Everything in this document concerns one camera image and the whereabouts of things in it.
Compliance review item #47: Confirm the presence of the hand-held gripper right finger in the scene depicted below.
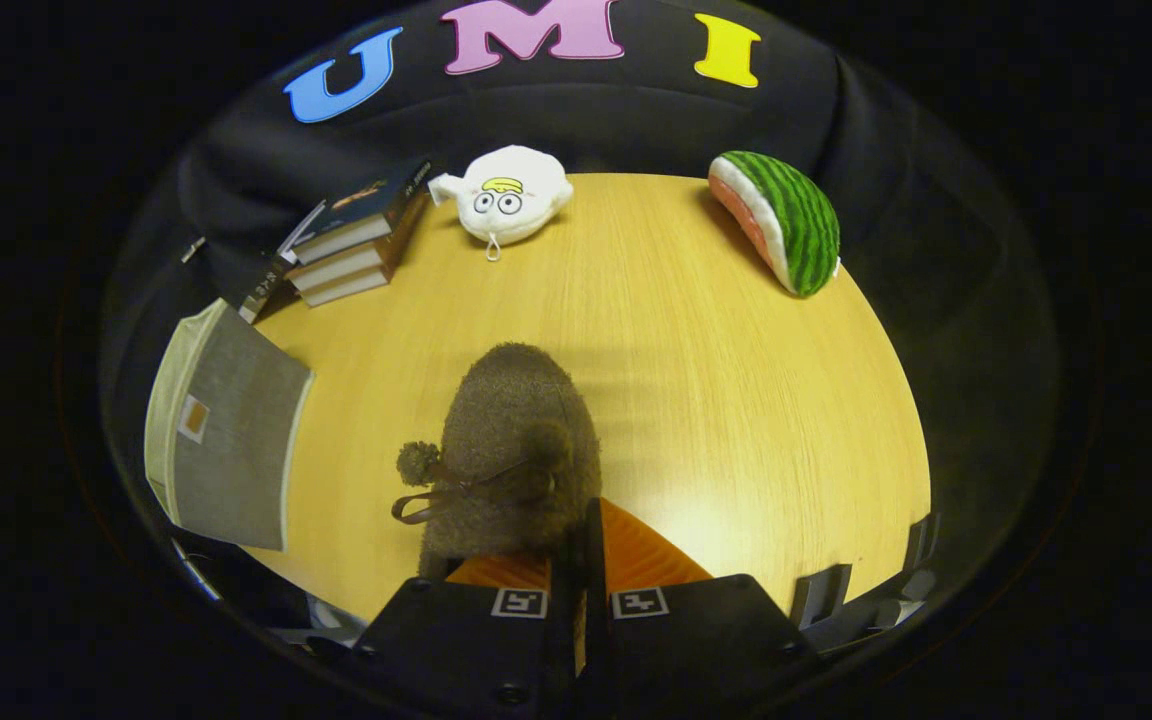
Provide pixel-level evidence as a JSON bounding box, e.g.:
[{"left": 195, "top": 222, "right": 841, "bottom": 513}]
[{"left": 584, "top": 497, "right": 819, "bottom": 720}]

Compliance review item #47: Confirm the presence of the brown fuzzy shoe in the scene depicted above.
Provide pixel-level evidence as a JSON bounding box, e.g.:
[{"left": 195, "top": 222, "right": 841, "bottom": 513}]
[{"left": 391, "top": 342, "right": 604, "bottom": 581}]

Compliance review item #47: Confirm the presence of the white plush toy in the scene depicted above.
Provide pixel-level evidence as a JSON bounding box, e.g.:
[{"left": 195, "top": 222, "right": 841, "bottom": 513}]
[{"left": 426, "top": 145, "right": 575, "bottom": 263}]

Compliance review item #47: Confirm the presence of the dark cover book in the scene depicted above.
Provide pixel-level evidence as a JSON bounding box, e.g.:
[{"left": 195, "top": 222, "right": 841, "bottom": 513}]
[{"left": 291, "top": 160, "right": 434, "bottom": 266}]

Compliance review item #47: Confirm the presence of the watermelon slice plush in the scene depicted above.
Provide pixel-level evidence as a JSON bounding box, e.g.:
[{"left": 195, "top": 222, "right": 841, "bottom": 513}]
[{"left": 707, "top": 150, "right": 842, "bottom": 298}]

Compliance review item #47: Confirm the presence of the white portrait book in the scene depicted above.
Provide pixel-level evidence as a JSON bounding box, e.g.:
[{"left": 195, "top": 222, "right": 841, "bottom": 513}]
[{"left": 238, "top": 200, "right": 327, "bottom": 324}]

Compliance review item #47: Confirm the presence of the brown-spine book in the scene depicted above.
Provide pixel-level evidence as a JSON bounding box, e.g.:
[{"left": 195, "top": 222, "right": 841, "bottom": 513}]
[
  {"left": 301, "top": 262, "right": 394, "bottom": 308},
  {"left": 286, "top": 225, "right": 409, "bottom": 293}
]

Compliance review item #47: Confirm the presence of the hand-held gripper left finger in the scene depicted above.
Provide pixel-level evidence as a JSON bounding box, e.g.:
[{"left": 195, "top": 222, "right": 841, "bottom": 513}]
[{"left": 348, "top": 535, "right": 579, "bottom": 720}]

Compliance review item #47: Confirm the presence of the grey fabric storage box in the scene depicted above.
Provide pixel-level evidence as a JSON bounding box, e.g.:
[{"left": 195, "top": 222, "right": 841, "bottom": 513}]
[{"left": 143, "top": 298, "right": 315, "bottom": 553}]

